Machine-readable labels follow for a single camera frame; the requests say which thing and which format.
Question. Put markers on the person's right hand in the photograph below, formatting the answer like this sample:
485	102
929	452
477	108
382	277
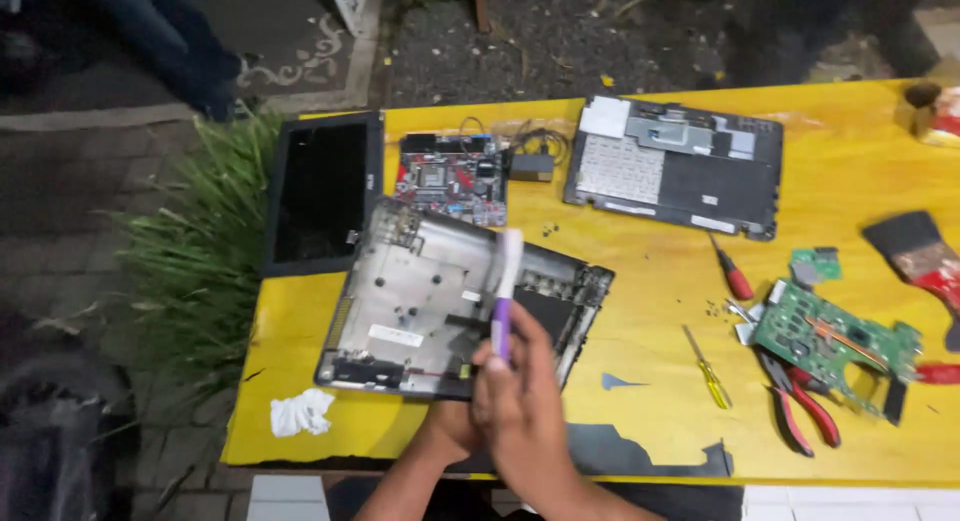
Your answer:
525	416

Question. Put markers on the person's left hand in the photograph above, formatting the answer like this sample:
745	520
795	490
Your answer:
450	431

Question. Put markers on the person's right fingers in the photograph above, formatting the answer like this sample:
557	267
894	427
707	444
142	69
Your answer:
526	341

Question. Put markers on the purple and white toothbrush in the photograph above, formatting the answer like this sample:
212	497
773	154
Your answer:
507	281

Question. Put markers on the silver laptop bottom case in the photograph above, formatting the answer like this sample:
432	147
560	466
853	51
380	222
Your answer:
420	303

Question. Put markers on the small group of black screws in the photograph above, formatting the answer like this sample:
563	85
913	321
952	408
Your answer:
712	307
550	229

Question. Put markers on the red computer motherboard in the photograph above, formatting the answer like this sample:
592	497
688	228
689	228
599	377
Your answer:
454	177

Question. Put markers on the silver metal tweezers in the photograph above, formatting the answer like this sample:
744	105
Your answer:
741	311

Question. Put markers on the black laptop keyboard cover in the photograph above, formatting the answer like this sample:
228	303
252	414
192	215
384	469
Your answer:
675	168

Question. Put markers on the crumpled white tissue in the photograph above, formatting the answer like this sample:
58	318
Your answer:
301	414

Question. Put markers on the black laptop screen lid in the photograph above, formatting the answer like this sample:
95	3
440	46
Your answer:
322	191

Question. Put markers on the white paper sheet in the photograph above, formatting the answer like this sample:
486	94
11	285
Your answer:
289	500

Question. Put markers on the small green circuit board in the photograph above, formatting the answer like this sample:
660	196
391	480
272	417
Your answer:
814	264

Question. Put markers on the green laptop motherboard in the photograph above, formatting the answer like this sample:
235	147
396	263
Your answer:
832	341

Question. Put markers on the green grassy plant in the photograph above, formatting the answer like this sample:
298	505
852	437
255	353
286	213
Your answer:
202	258

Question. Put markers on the white tiled panel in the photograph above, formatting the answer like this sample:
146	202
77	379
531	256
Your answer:
847	504

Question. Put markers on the white lattice object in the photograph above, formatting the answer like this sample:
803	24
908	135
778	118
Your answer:
349	3

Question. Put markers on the brown tape roll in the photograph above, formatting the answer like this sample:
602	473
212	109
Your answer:
921	105

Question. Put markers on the red and white packet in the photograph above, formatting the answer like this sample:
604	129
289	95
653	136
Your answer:
946	120

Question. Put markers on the wooden post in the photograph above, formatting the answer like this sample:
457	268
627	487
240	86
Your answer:
481	5

